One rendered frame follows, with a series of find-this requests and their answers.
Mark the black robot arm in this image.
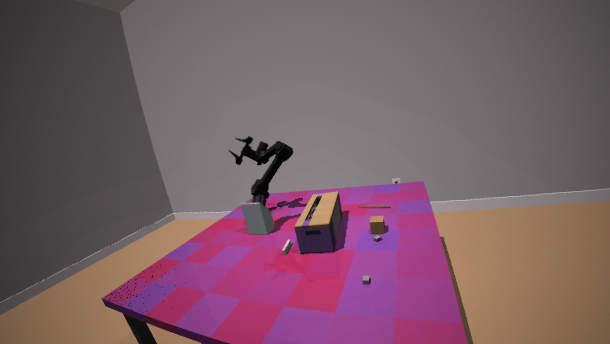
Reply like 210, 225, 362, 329
251, 141, 293, 206

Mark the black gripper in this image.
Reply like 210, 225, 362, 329
228, 136, 256, 165

